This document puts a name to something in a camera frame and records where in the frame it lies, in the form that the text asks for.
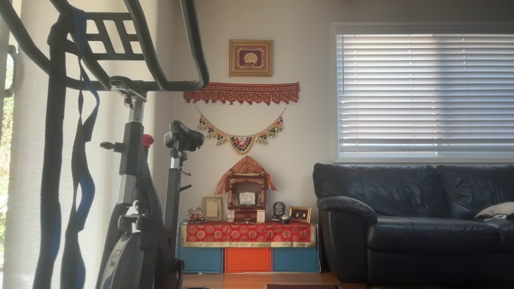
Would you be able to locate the red gold canopy cloth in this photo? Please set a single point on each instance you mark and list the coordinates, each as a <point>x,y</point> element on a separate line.
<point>245,165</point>

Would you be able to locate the silver plaque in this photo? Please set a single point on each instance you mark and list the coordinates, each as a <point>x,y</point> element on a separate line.
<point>247,198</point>

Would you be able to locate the dark idol statue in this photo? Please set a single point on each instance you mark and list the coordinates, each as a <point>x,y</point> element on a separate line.
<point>278,209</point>

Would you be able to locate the small wooden shrine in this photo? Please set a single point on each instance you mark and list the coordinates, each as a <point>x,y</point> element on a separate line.
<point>245,214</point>

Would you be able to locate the white card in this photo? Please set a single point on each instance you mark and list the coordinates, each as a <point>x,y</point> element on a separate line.
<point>261,216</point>

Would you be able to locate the small black bowl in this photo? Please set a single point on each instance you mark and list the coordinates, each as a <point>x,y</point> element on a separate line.
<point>285,219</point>

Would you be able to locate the red gold table cloth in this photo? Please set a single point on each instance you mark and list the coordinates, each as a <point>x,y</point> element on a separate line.
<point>247,233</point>

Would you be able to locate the small colourful figurines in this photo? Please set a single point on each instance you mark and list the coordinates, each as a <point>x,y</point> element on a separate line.
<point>196,215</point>

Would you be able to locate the orange storage bin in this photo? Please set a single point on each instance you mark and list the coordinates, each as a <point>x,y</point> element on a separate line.
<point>247,260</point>

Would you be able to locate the blind tilt wand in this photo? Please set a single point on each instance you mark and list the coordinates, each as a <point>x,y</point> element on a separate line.
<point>343,64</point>

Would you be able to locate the blue storage bin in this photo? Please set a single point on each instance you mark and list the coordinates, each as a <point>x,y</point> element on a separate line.
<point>200,260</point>
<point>295,260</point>

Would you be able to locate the black exercise bike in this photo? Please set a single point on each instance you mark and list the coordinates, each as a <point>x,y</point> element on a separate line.
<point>132,152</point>

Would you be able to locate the black leather sofa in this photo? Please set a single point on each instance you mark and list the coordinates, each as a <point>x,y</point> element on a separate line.
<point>401,237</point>

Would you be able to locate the white window blinds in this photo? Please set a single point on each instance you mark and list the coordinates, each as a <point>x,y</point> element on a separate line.
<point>421,92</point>

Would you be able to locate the white window curtain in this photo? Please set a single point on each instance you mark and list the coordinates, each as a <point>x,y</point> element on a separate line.
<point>28,120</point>

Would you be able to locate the white cushion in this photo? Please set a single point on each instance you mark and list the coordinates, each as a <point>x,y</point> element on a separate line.
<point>498,209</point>

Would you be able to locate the beaded garland wall hanging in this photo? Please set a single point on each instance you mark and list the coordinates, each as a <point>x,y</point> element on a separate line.
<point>241,143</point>

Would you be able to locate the red embroidered wall hanging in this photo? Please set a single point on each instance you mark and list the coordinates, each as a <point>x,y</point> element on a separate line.
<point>241,92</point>

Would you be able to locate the beige picture frame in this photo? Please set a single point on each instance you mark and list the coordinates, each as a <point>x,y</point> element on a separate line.
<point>212,208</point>

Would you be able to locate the small gold picture frame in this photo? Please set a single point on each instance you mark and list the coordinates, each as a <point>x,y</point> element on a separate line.
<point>300,214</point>

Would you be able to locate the gold framed wall picture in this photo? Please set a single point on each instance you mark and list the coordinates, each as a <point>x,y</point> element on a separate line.
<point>250,58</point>

